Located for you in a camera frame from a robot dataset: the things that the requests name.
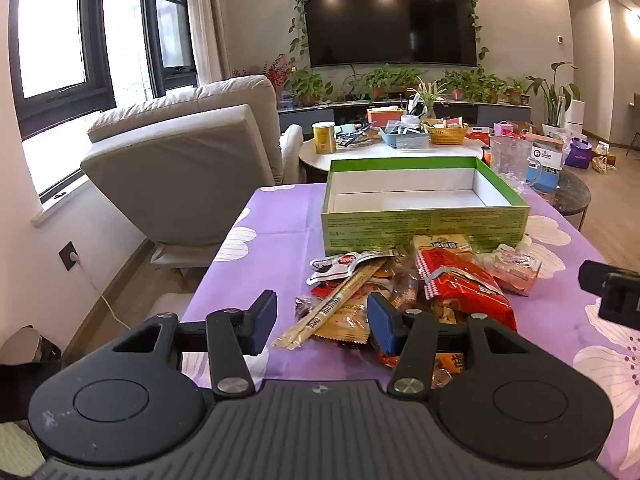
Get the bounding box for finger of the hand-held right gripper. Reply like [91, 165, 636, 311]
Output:
[598, 271, 640, 332]
[579, 260, 640, 291]

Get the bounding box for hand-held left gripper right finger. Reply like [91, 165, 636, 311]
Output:
[366, 292, 533, 402]

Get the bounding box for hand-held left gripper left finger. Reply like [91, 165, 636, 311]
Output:
[107, 289, 278, 402]

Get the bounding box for clear packet brown nuggets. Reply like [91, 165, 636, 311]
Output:
[387, 270, 421, 311]

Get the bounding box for long beige stick packet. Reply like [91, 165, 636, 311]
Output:
[272, 257, 396, 350]

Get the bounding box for white red sachet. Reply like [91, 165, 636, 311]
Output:
[307, 251, 396, 281]

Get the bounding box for pink jelly pouch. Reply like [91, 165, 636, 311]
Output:
[477, 244, 543, 297]

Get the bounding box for orange snack packet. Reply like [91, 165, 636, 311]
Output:
[380, 350, 471, 388]

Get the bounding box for red snack packet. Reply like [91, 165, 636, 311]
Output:
[415, 249, 517, 331]

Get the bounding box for yellow cracker packet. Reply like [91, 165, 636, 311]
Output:
[411, 234, 476, 261]

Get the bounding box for green cardboard box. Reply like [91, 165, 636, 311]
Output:
[320, 156, 530, 257]

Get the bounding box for dark round side table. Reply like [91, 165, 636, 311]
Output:
[525, 167, 591, 231]

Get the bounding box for purple floral tablecloth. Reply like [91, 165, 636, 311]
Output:
[181, 182, 640, 480]

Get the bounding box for purple gift bag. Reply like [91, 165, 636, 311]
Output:
[565, 139, 593, 168]

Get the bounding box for blue white carton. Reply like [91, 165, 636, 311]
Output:
[531, 141, 566, 191]

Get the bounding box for clear glass mug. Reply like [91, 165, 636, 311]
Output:
[489, 136, 543, 196]

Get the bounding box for round white coffee table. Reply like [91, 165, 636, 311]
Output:
[299, 135, 493, 183]

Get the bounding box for beige armchair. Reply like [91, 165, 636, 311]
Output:
[81, 75, 305, 306]

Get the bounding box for tall leafy floor plant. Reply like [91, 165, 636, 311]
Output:
[525, 62, 581, 128]

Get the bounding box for blue plastic tray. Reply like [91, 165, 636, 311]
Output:
[379, 125, 431, 150]

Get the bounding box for yellow can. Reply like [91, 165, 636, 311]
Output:
[312, 121, 337, 155]

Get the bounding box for green potted plant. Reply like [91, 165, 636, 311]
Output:
[347, 65, 426, 101]
[435, 70, 506, 103]
[290, 67, 333, 107]
[505, 77, 531, 106]

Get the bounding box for yellow wicker basket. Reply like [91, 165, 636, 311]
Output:
[422, 119, 468, 146]

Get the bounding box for orange box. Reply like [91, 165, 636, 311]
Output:
[366, 107, 405, 127]

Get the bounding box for spider plant in vase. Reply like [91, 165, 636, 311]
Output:
[407, 80, 448, 121]

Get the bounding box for red flower plant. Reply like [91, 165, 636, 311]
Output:
[262, 55, 297, 106]

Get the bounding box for black-framed window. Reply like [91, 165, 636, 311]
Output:
[142, 0, 198, 98]
[10, 0, 116, 136]

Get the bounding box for beige curtain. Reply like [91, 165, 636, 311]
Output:
[185, 0, 231, 86]

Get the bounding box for green trailing vine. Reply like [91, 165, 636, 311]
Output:
[287, 0, 491, 61]

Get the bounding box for white power cable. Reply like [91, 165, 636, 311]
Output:
[75, 257, 146, 326]

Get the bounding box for dark wall socket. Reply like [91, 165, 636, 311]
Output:
[59, 241, 81, 272]

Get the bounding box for black wall television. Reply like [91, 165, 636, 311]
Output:
[301, 0, 476, 68]

